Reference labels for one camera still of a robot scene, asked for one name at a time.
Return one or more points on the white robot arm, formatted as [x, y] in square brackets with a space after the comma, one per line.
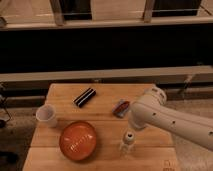
[150, 108]

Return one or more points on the black striped box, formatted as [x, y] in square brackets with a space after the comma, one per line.
[83, 98]

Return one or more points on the red blue small object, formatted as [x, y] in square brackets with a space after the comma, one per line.
[121, 108]

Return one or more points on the orange bowl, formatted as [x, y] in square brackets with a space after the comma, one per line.
[78, 140]

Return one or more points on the white cup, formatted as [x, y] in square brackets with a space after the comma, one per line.
[46, 114]

